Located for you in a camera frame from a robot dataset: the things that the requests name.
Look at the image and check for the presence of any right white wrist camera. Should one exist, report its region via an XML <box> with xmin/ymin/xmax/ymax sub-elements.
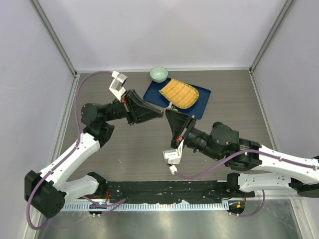
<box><xmin>162</xmin><ymin>140</ymin><xmax>184</xmax><ymax>175</ymax></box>

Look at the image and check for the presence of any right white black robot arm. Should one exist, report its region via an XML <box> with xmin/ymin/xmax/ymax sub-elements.
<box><xmin>163</xmin><ymin>110</ymin><xmax>319</xmax><ymax>198</ymax></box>

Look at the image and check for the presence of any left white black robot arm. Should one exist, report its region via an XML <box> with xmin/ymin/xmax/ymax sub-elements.
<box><xmin>24</xmin><ymin>90</ymin><xmax>163</xmax><ymax>219</ymax></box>

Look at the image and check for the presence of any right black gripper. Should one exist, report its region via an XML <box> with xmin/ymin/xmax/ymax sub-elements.
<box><xmin>166</xmin><ymin>108</ymin><xmax>221</xmax><ymax>160</ymax></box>

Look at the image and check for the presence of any light green ceramic bowl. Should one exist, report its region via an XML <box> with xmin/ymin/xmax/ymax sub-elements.
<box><xmin>150</xmin><ymin>67</ymin><xmax>168</xmax><ymax>83</ymax></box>

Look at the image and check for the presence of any slotted white cable duct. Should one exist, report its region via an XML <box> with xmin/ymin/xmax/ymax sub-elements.
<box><xmin>61</xmin><ymin>200</ymin><xmax>229</xmax><ymax>213</ymax></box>

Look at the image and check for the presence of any yellow woven bamboo mat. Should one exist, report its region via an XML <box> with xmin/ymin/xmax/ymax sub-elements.
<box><xmin>159</xmin><ymin>79</ymin><xmax>199</xmax><ymax>109</ymax></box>

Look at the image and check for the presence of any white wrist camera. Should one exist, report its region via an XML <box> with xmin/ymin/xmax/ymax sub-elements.
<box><xmin>109</xmin><ymin>71</ymin><xmax>128</xmax><ymax>101</ymax></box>
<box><xmin>162</xmin><ymin>140</ymin><xmax>184</xmax><ymax>175</ymax></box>

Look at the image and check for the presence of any dark blue tray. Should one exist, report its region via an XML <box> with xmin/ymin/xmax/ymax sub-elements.
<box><xmin>143</xmin><ymin>78</ymin><xmax>211</xmax><ymax>120</ymax></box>

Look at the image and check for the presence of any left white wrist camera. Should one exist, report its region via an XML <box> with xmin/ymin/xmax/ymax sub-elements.
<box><xmin>109</xmin><ymin>71</ymin><xmax>128</xmax><ymax>101</ymax></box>

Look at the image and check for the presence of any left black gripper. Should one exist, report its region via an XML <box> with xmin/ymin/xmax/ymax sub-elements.
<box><xmin>104</xmin><ymin>89</ymin><xmax>162</xmax><ymax>126</ymax></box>

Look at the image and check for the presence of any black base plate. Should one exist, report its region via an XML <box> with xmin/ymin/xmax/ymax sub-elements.
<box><xmin>77</xmin><ymin>179</ymin><xmax>255</xmax><ymax>204</ymax></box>

